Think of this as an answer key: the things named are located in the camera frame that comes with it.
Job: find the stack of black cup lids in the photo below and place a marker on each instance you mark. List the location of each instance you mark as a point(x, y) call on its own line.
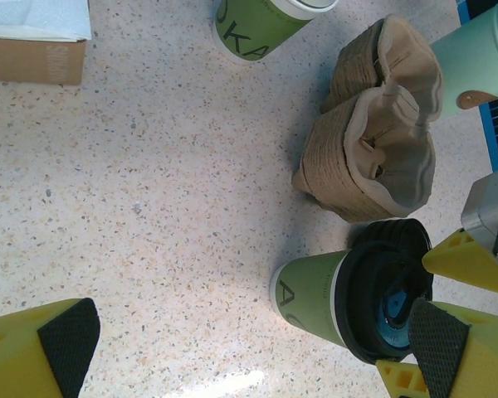
point(382, 232)

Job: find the green coffee cup black lid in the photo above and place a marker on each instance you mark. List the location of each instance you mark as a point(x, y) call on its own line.
point(311, 298)

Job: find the white paper napkin stack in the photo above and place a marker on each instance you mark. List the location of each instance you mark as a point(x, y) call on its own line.
point(29, 18)

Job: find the brown cardboard napkin box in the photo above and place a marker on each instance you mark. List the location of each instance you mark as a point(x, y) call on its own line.
point(25, 62)

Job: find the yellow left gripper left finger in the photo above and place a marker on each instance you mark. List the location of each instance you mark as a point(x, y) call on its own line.
point(12, 356)

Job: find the mint green straw canister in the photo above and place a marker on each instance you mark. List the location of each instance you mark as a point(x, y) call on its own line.
point(473, 54)

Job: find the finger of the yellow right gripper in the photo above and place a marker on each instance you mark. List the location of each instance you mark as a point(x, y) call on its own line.
point(402, 379)
point(469, 261)

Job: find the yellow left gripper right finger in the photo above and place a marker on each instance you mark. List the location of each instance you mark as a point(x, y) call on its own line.
point(481, 356)

